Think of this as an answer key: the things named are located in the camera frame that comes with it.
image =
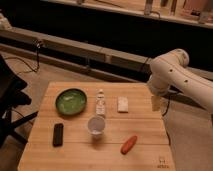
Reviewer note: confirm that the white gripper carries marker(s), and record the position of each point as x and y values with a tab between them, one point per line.
156	103

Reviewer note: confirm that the black eraser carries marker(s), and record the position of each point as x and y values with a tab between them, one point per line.
58	135

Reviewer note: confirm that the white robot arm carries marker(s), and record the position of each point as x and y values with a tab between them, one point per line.
169	69

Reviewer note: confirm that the white sponge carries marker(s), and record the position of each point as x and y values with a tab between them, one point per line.
122	104

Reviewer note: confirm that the orange carrot toy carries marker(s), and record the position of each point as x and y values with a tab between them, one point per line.
127	146

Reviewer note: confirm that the small white bottle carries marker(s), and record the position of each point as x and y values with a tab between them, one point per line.
100	103

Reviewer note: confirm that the clear plastic cup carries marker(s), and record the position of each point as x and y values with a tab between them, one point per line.
96	126

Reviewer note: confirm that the green bowl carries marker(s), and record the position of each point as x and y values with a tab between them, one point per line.
71	102

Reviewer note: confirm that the black office chair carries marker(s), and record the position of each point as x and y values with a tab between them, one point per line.
11	96

